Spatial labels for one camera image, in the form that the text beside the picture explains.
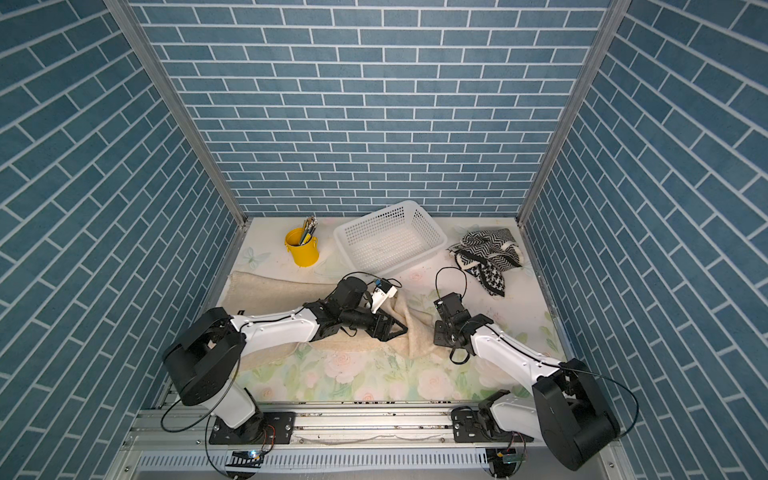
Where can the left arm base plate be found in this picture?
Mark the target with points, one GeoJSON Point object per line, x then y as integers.
{"type": "Point", "coordinates": [269, 428]}

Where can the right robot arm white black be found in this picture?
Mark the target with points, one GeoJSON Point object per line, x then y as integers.
{"type": "Point", "coordinates": [570, 414]}

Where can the beige knitted scarf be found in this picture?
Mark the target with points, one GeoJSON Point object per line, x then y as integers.
{"type": "Point", "coordinates": [258, 296]}

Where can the black white patterned cloth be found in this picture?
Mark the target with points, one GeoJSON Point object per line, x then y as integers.
{"type": "Point", "coordinates": [486, 255]}

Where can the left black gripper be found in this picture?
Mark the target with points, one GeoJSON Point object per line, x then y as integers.
{"type": "Point", "coordinates": [382, 335]}

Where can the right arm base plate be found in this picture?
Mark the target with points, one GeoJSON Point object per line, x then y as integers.
{"type": "Point", "coordinates": [473, 426]}

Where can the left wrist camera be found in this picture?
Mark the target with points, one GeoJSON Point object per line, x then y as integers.
{"type": "Point", "coordinates": [383, 290]}

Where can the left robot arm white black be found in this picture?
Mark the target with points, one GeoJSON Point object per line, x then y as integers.
{"type": "Point", "coordinates": [204, 360]}

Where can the white plastic mesh basket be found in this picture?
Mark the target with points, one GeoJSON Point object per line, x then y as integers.
{"type": "Point", "coordinates": [391, 239]}

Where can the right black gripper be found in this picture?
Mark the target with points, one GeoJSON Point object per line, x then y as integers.
{"type": "Point", "coordinates": [438, 332]}

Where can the aluminium front rail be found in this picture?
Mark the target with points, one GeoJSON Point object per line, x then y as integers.
{"type": "Point", "coordinates": [347, 424]}

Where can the yellow cup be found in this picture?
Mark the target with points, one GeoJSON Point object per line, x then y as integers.
{"type": "Point", "coordinates": [304, 253]}

